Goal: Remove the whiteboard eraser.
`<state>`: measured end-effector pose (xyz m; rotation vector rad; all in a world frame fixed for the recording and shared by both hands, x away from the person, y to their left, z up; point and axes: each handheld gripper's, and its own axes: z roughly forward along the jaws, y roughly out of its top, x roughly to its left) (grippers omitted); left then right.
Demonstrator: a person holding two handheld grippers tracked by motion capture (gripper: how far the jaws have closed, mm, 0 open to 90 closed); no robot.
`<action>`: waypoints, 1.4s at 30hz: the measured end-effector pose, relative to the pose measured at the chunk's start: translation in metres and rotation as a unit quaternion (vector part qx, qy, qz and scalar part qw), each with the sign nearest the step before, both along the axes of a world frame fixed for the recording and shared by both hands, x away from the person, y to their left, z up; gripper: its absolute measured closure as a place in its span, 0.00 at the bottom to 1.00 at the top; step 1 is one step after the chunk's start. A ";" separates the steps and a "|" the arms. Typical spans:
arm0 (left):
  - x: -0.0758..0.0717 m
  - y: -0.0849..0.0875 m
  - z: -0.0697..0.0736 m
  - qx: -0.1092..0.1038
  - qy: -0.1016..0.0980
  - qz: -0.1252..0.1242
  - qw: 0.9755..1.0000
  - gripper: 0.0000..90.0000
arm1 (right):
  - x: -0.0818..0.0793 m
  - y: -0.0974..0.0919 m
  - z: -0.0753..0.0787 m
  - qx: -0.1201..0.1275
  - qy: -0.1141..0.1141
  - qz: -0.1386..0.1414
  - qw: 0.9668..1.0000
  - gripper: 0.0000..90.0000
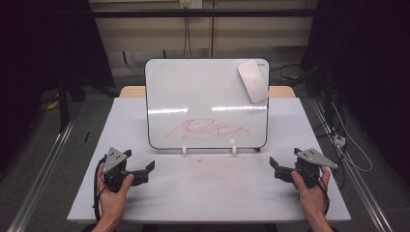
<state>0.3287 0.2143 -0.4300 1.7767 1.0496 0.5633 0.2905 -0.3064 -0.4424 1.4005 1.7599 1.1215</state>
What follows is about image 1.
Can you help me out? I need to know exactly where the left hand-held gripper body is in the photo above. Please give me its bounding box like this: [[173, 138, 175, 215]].
[[102, 147, 131, 193]]

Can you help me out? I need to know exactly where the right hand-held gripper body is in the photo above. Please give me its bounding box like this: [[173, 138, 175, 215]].
[[294, 148, 338, 189]]

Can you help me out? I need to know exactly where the white wall outlet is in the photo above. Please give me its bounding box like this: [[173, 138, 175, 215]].
[[179, 0, 203, 10]]

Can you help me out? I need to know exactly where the white floor cable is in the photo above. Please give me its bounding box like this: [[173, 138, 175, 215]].
[[331, 101, 374, 173]]

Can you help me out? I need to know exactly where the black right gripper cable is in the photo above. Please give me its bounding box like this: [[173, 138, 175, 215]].
[[317, 176, 331, 217]]

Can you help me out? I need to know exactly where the black floor cable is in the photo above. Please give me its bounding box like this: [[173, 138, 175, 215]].
[[270, 63, 303, 82]]

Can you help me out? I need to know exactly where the dark curtain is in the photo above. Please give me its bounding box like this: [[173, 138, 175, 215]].
[[301, 0, 410, 185], [0, 0, 115, 175]]

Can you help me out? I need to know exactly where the white whiteboard eraser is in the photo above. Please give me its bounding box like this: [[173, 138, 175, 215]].
[[237, 58, 270, 104]]

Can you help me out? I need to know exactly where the person's left hand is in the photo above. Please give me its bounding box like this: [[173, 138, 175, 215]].
[[97, 162, 134, 223]]

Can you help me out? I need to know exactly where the black wall cable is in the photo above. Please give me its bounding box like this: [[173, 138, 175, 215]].
[[183, 15, 193, 59]]

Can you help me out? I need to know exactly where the black horizontal bar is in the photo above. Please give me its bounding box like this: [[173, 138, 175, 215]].
[[91, 8, 318, 18]]

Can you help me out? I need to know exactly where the white whiteboard with black rim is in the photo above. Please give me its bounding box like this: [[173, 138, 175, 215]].
[[144, 58, 271, 151]]

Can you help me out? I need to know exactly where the metal floor rail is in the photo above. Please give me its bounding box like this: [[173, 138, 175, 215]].
[[6, 119, 79, 232], [309, 98, 395, 232]]

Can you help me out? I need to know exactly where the black metal stand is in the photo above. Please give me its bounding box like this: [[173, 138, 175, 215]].
[[57, 75, 88, 133]]

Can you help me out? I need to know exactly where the wooden table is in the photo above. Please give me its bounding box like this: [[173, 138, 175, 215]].
[[119, 85, 296, 99]]

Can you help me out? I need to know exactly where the person's right hand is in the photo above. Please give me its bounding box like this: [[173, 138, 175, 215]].
[[291, 166, 332, 220]]

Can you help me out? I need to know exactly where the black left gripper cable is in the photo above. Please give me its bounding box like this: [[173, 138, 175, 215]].
[[92, 156, 108, 222]]

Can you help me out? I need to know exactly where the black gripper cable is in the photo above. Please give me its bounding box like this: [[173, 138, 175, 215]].
[[92, 156, 108, 222], [317, 176, 331, 217]]

